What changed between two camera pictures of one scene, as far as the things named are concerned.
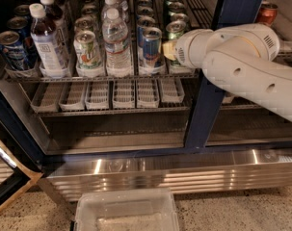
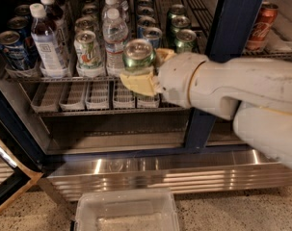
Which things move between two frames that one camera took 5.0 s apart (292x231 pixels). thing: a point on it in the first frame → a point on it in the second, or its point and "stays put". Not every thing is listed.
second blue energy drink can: x=143 y=22 stays put
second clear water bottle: x=110 y=3 stays put
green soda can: x=175 y=7 → x=179 y=23
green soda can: x=175 y=29 → x=139 y=56
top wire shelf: x=68 y=36 stays put
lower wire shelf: x=124 y=97 stays put
